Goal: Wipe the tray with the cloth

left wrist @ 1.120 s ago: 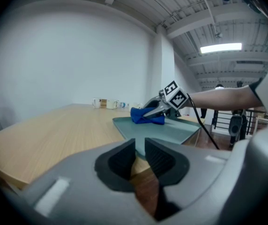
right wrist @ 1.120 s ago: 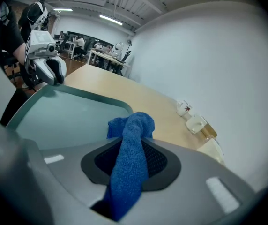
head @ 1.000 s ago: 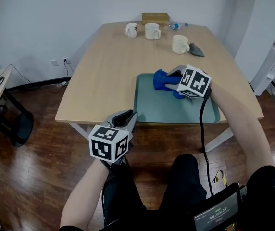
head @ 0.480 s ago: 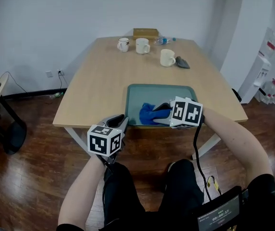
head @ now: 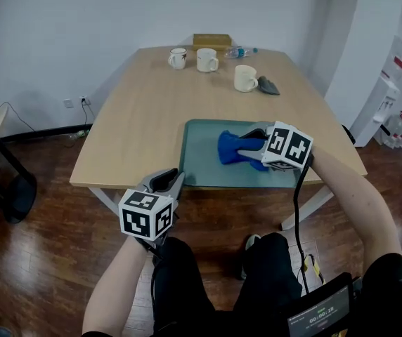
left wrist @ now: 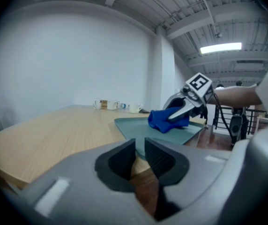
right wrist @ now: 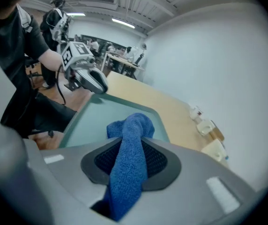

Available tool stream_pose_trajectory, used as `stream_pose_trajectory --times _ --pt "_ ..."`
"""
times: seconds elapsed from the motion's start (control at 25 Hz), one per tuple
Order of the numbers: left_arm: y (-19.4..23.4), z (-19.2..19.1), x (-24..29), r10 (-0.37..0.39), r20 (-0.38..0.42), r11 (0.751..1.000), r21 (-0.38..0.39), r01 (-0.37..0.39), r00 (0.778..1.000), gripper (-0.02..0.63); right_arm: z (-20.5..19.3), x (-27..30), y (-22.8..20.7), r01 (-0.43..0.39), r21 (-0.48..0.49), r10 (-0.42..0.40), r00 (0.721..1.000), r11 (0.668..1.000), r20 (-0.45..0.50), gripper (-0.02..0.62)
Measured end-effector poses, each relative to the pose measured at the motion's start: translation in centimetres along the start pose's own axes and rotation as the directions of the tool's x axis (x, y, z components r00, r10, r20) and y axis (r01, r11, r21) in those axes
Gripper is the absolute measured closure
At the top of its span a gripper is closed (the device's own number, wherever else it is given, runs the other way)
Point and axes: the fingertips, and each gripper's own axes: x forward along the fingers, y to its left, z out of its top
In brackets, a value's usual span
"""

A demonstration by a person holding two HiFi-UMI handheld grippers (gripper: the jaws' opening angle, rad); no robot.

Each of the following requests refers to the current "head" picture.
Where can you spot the white blank wall plate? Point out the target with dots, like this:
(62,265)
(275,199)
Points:
(68,103)

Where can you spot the person's right leg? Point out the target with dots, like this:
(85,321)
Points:
(271,276)

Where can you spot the green plastic tray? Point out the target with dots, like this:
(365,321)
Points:
(201,153)

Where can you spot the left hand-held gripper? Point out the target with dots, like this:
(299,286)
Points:
(141,216)

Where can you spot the black tablet screen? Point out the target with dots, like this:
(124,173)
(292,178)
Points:
(322,316)

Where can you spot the person's right forearm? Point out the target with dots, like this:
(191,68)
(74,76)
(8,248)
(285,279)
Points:
(355,202)

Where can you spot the pack of red-capped bottles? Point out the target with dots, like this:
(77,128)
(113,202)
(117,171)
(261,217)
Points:
(397,132)

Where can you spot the person's left forearm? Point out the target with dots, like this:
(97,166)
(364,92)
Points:
(116,286)

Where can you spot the clear plastic water bottle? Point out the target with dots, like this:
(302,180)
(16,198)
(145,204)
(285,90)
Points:
(236,52)

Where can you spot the person's left leg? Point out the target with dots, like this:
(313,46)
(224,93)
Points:
(183,293)

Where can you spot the black waste bin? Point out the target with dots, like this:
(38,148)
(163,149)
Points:
(348,133)

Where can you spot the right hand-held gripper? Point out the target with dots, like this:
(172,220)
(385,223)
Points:
(289,146)

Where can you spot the white mug brown leaf print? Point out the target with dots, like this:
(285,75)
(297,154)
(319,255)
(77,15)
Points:
(176,60)

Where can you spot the grey crumpled cloth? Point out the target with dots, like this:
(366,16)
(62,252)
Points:
(268,86)

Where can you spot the person's right shoe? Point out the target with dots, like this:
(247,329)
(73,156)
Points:
(250,248)

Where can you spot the plain cream mug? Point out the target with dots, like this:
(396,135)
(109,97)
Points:
(243,79)

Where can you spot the blue cleaning cloth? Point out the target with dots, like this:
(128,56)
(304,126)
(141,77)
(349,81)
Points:
(227,149)

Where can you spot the brown cardboard box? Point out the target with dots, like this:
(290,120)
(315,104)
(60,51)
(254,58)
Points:
(211,40)

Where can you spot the clear green plastic bottle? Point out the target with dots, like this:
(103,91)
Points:
(78,134)

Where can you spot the person's leg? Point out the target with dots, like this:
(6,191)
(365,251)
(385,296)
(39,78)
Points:
(183,293)
(271,276)

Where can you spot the white water dispenser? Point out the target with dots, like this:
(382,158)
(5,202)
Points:
(373,114)

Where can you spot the white wall socket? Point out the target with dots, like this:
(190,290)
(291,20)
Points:
(85,100)

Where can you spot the tall white mug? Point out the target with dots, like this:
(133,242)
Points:
(205,61)

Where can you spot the clear water jug red label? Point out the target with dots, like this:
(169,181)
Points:
(396,58)

